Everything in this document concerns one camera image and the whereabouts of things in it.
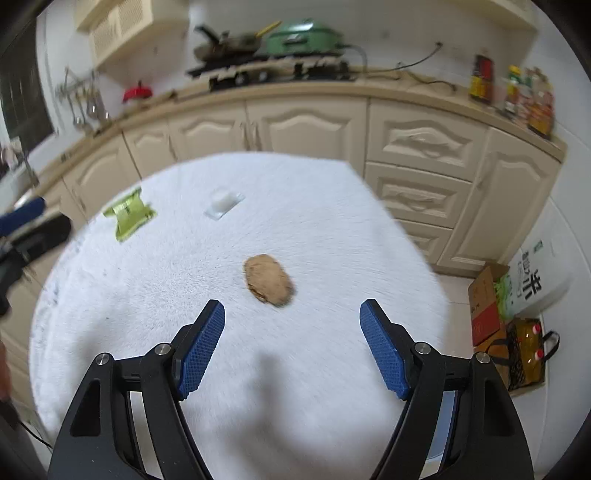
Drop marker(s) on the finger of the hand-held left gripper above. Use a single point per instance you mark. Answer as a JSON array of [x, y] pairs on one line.
[[21, 216], [44, 235]]

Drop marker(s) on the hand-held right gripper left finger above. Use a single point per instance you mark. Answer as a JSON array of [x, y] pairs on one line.
[[203, 355]]

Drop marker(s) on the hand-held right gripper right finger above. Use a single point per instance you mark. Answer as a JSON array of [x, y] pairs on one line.
[[383, 350]]

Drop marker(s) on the round brown biscuit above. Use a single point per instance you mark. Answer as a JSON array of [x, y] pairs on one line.
[[270, 279]]

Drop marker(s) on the green snack packet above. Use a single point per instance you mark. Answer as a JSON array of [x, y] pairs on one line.
[[131, 217]]

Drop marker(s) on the brown cardboard box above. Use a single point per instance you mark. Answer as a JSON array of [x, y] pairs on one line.
[[485, 309]]

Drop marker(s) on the dark window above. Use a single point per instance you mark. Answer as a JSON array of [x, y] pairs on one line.
[[23, 101]]

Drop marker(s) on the hanging kitchen utensils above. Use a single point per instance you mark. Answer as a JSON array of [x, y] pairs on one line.
[[85, 104]]

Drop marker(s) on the net bag of oil bottles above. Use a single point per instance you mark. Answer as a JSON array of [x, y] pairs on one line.
[[521, 355]]

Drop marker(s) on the clear plastic wrapper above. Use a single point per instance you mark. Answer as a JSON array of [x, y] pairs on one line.
[[221, 203]]

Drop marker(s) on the white fluffy table cloth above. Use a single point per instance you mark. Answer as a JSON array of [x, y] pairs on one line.
[[300, 221]]

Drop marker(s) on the red pot lid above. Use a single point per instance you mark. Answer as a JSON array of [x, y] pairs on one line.
[[137, 92]]

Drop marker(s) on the white printed rice bag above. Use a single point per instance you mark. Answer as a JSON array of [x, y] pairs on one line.
[[540, 281]]

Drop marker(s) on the cream kitchen cabinet unit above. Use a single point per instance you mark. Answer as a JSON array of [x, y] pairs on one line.
[[425, 138]]

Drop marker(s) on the black gas stove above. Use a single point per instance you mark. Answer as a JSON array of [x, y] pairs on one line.
[[272, 71]]

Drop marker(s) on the dark sauce bottle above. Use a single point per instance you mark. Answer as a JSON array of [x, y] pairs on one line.
[[481, 78]]

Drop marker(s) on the green electric cooker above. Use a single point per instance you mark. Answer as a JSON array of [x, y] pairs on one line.
[[304, 37]]

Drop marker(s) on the cream wall cabinet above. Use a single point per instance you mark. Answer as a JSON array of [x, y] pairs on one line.
[[512, 14], [115, 32]]

